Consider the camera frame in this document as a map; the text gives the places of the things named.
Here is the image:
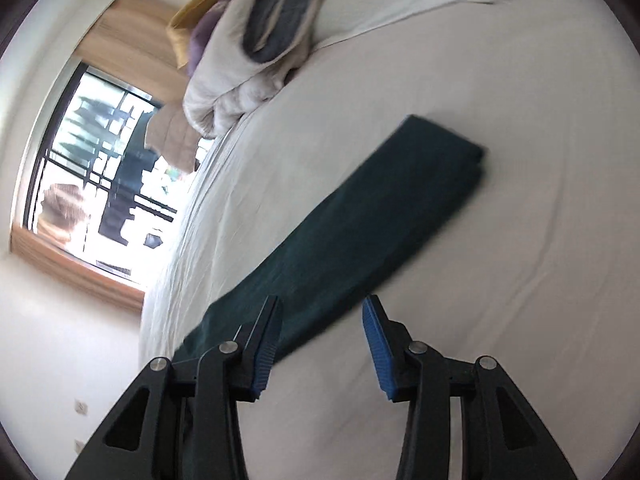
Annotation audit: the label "hanging brown patterned garment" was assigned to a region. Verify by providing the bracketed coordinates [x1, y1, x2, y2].
[41, 183, 92, 234]

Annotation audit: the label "bed with white sheet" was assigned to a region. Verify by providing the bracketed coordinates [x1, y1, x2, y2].
[137, 0, 637, 480]

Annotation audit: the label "yellow pillow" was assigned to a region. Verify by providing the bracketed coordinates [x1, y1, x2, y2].
[167, 0, 234, 69]

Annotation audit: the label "light grey duvet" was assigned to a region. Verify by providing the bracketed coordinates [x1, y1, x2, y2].
[182, 0, 343, 138]

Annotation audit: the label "dark green garment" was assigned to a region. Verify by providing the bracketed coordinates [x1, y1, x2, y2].
[172, 114, 488, 480]

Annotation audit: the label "black framed window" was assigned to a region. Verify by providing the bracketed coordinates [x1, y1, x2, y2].
[22, 61, 217, 287]

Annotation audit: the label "dark grey quilted blanket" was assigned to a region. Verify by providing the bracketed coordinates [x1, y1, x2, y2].
[243, 0, 347, 64]

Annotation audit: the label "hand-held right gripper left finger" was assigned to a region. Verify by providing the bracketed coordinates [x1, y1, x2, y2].
[65, 295, 281, 480]

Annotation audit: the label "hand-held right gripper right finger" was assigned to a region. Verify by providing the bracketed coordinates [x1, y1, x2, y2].
[362, 294, 579, 480]

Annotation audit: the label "hanging dark clothes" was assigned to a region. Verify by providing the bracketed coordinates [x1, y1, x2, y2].
[99, 111, 157, 247]

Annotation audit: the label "beige curtain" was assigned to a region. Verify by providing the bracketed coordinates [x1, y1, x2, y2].
[74, 0, 192, 107]
[9, 224, 147, 312]

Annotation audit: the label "purple pillow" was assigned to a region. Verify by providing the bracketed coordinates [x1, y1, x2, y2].
[186, 0, 242, 77]

